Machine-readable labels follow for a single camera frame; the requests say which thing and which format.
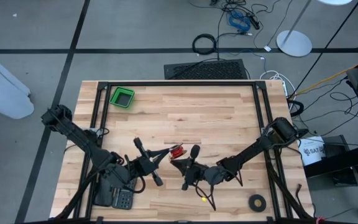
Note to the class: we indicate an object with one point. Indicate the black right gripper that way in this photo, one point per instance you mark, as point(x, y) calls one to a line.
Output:
point(196, 174)

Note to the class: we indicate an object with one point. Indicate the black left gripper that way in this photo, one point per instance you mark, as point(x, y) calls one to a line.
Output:
point(141, 166)

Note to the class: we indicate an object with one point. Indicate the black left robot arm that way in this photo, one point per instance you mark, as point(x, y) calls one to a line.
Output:
point(82, 140)

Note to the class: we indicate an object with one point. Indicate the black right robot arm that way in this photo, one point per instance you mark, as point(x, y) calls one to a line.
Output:
point(250, 152)

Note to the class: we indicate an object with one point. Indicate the black flat case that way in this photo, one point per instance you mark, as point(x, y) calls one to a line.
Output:
point(102, 194)

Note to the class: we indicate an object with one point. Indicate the green square container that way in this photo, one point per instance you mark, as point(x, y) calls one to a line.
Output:
point(113, 101)

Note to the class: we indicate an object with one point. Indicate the black tape roll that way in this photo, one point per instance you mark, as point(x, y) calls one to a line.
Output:
point(251, 203)

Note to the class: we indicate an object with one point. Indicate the black floor mat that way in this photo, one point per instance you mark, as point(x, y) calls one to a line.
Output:
point(207, 71)

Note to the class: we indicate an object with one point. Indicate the black equipment table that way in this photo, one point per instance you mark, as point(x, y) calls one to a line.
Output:
point(337, 161)

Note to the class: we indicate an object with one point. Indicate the white trash bin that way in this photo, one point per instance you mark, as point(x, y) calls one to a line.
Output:
point(2, 90)

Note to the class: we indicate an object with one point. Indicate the thin black diagonal pole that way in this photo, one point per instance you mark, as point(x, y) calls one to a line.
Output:
point(325, 48)

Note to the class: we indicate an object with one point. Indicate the white round lamp head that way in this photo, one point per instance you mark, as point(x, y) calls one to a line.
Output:
point(334, 2)

